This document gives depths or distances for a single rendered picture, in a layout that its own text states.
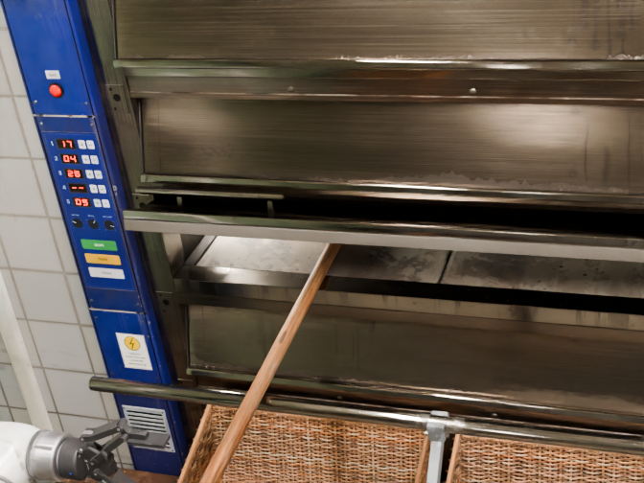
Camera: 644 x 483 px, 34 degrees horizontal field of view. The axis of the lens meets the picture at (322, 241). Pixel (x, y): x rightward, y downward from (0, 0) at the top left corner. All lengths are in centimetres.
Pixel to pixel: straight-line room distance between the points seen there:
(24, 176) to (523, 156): 113
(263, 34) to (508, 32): 47
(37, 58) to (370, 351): 95
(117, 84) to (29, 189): 39
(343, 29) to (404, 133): 24
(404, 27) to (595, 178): 45
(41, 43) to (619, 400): 140
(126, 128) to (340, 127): 48
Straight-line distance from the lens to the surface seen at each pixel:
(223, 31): 209
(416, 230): 199
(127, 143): 231
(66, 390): 286
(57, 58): 226
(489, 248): 197
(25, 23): 227
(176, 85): 220
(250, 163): 219
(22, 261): 265
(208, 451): 262
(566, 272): 231
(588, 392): 231
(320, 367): 243
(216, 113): 221
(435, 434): 195
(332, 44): 201
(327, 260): 236
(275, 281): 237
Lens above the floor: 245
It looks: 31 degrees down
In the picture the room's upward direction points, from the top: 8 degrees counter-clockwise
